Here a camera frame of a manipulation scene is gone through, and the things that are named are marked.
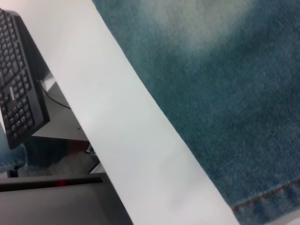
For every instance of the blue denim cartoon-print shorts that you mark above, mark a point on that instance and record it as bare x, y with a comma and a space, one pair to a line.
222, 105

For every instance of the grey office desk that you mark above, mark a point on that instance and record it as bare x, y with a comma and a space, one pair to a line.
58, 124

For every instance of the black computer keyboard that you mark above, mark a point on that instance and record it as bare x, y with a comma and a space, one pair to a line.
14, 70

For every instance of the person's leg in jeans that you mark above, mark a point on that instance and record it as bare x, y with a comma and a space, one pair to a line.
11, 157

